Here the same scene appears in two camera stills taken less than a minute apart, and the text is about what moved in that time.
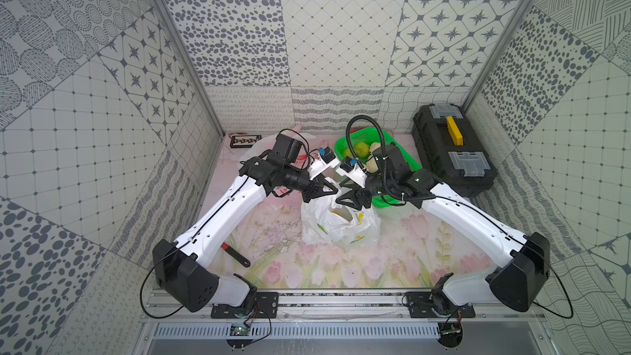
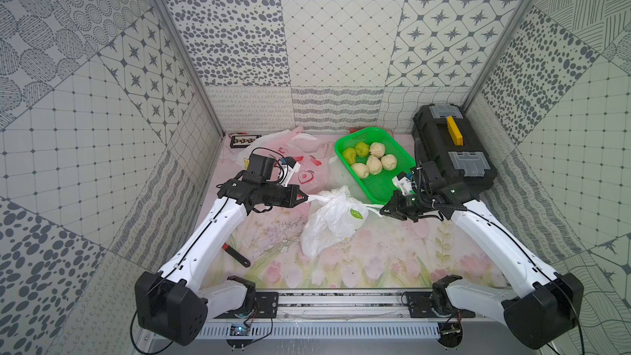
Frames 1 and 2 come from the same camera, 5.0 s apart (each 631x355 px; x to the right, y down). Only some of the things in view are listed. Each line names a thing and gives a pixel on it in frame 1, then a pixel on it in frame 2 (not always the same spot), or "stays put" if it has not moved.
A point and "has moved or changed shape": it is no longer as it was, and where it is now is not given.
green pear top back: [361, 149] stays put
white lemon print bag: [326, 220] has moved or changed shape
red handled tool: [237, 256] stays put
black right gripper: [355, 195] -> [397, 209]
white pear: [371, 165] stays put
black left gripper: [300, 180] -> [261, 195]
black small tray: [244, 141] stays put
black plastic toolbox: [449, 146] stays put
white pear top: [375, 145] stays put
